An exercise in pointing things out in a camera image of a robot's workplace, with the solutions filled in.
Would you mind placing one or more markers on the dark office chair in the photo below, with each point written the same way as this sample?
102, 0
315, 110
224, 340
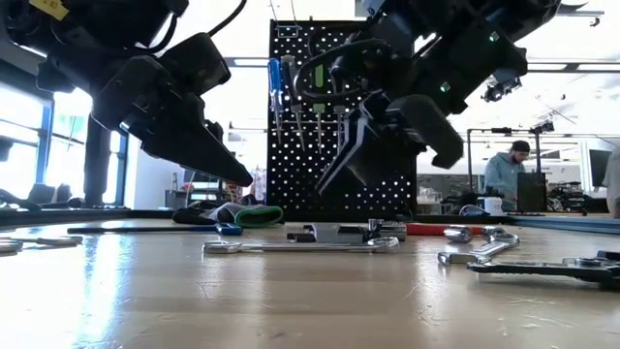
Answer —
48, 194

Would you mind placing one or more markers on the long chrome combination wrench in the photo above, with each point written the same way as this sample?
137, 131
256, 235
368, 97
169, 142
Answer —
300, 247

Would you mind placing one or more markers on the grey metal hand tool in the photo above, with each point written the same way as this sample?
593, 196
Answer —
327, 232

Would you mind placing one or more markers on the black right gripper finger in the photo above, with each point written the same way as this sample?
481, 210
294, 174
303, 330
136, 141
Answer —
382, 155

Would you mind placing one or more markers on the black hanging camera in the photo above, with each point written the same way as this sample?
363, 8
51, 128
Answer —
499, 91

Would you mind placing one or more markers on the black vertical post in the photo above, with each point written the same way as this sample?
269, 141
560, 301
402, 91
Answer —
98, 169

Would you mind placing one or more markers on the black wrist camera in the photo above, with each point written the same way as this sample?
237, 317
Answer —
198, 63
433, 131

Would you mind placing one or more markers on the long double prong hook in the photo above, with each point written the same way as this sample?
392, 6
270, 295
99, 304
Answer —
275, 30

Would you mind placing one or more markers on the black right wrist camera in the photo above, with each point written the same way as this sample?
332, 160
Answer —
433, 131

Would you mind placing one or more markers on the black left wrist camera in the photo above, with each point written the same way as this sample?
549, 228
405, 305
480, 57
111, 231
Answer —
198, 63

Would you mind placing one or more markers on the person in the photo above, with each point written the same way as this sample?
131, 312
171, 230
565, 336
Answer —
612, 184
504, 174

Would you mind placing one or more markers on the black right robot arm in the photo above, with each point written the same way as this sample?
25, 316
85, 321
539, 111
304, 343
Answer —
474, 43

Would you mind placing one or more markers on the black work glove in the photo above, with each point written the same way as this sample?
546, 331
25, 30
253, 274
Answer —
194, 215

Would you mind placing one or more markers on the black metal pegboard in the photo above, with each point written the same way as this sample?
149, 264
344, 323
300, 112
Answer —
300, 194

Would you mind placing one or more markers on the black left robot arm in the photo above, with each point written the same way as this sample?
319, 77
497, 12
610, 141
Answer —
97, 29

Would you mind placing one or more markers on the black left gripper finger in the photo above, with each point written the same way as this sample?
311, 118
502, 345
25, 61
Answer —
216, 131
189, 140

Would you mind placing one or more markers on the white mug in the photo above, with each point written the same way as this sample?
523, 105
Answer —
490, 206

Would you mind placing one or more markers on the thin black metal stand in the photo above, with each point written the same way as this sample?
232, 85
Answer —
501, 130

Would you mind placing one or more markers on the black computer tower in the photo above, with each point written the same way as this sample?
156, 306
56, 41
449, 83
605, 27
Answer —
532, 193

